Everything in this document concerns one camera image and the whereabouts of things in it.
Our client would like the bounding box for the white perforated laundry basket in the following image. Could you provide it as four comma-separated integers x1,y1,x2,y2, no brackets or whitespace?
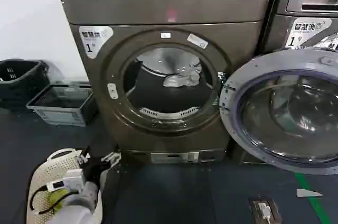
26,147,104,224

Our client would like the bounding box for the white arrow floor sticker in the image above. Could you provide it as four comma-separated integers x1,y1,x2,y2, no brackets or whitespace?
295,189,324,198

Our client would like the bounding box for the floor socket box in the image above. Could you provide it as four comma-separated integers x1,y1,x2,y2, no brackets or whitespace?
248,195,281,224

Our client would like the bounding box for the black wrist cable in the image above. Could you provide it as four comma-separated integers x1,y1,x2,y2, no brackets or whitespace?
30,181,80,214

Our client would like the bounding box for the yellow-green cloth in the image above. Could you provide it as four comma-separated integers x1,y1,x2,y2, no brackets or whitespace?
45,188,70,213

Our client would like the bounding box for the round glass dryer door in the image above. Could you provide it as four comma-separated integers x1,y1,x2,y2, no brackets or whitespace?
219,49,338,175

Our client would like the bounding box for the white number label sticker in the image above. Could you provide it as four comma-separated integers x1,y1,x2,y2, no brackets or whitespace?
287,17,334,48
79,25,115,60

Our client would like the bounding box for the white crumpled cloth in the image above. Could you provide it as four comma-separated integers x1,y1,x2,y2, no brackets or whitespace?
162,66,203,88

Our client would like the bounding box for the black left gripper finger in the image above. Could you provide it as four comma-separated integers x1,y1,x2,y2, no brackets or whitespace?
101,151,122,166
76,145,90,167

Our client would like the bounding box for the black plastic basket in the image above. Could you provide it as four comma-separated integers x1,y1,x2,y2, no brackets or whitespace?
0,59,51,105

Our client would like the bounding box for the green floor tape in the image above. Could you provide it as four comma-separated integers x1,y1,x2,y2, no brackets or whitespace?
292,171,332,224

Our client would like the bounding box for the grey plastic crate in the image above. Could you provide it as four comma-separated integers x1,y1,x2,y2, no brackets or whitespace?
25,83,97,127

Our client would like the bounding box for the grey front-load dryer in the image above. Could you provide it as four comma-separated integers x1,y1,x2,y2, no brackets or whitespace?
55,0,278,166

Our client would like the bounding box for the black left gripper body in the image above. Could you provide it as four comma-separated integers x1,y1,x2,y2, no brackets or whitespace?
81,156,106,183

